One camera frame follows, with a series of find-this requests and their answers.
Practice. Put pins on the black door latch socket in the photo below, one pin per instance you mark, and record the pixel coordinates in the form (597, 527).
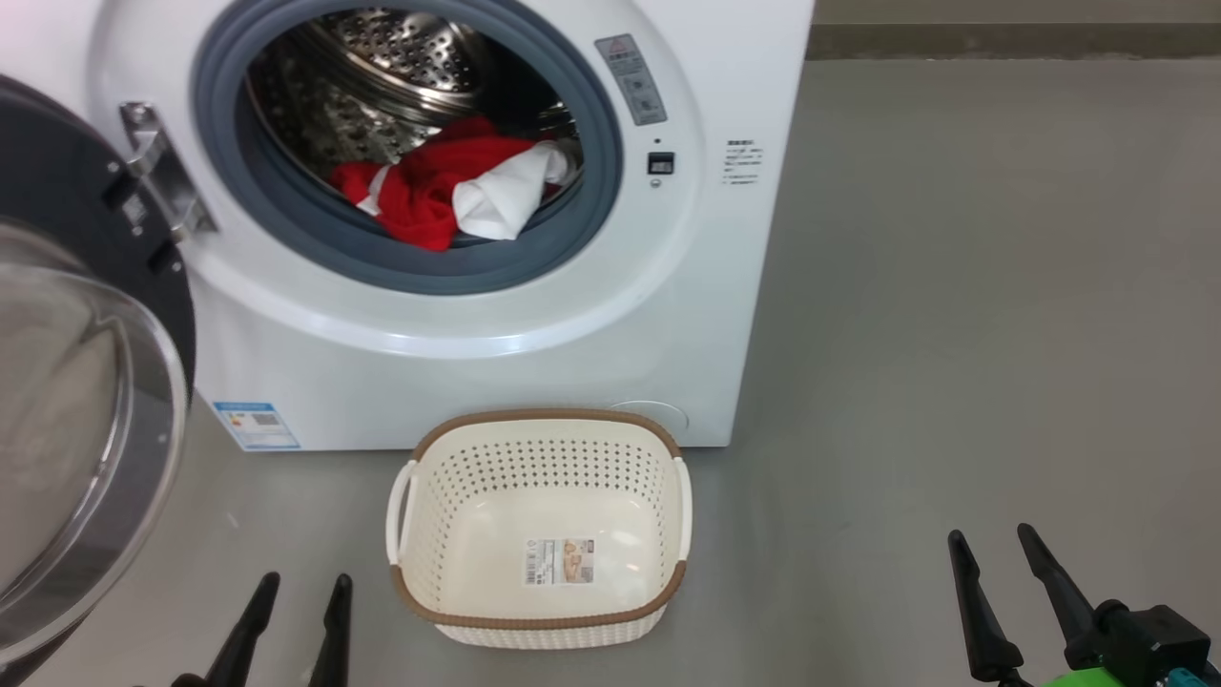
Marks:
(661, 162)

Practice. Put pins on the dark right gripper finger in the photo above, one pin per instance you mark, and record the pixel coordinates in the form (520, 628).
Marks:
(1054, 592)
(983, 630)

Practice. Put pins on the stainless steel washer drum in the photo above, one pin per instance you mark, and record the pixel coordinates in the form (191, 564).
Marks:
(382, 67)

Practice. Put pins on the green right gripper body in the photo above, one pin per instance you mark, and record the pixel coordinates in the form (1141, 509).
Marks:
(1107, 680)

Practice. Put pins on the black round glass washer door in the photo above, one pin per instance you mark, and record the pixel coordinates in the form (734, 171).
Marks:
(57, 172)

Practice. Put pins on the teal right camera connector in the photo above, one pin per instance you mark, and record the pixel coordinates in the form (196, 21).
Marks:
(1190, 678)

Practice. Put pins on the blue energy label sticker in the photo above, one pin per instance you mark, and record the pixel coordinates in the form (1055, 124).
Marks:
(256, 426)

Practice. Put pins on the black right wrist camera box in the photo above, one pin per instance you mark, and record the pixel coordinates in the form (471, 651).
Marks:
(1145, 639)

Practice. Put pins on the white front-load washing machine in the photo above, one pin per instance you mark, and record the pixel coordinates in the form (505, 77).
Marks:
(725, 315)

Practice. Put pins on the red garment with white stripes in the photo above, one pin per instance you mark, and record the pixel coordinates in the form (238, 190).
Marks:
(420, 205)

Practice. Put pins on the cream perforated laundry basket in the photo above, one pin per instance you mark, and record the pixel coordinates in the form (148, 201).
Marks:
(534, 625)

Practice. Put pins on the grey warning sticker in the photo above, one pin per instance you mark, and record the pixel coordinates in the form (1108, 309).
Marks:
(631, 81)

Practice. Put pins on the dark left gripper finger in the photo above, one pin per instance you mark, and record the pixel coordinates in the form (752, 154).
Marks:
(243, 649)
(334, 649)

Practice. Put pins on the printed instruction sticker label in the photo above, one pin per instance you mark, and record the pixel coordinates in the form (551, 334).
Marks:
(558, 561)

